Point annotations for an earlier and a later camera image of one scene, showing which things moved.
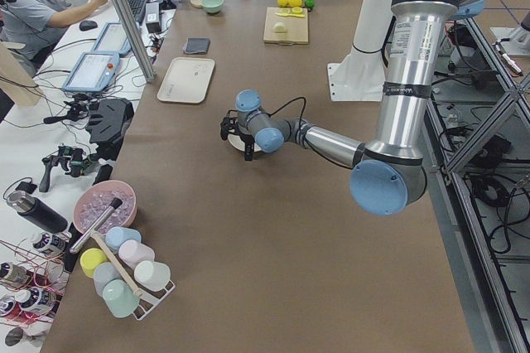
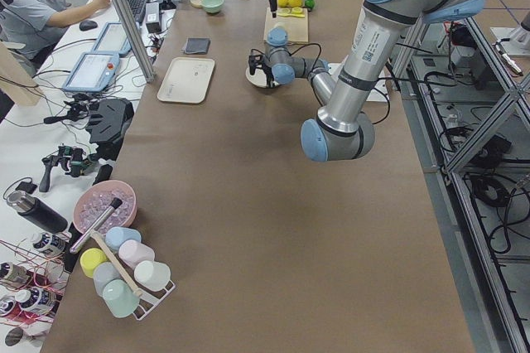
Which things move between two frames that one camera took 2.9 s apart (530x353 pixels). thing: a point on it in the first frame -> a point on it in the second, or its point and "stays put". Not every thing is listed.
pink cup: [132, 252] stays put
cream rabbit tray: [186, 80] stays put
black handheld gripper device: [69, 157] stays put
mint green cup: [120, 297] stays put
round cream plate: [238, 142] -> [259, 78]
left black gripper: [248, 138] -> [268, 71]
